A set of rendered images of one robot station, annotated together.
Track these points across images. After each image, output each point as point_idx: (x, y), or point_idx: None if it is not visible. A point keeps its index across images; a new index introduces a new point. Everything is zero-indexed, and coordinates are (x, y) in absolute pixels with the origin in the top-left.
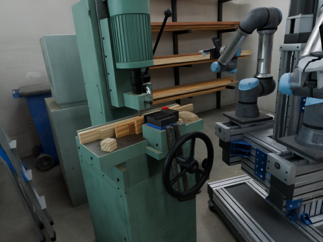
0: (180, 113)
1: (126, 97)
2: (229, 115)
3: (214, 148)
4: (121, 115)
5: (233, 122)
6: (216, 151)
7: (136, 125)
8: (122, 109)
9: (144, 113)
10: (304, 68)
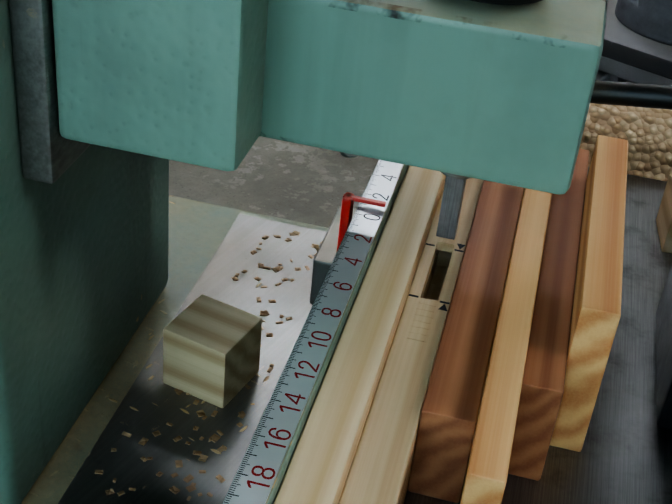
0: (599, 111)
1: (339, 46)
2: (612, 38)
3: (173, 175)
4: (88, 212)
5: (634, 80)
6: (196, 195)
7: (595, 376)
8: (98, 146)
9: (403, 168)
10: None
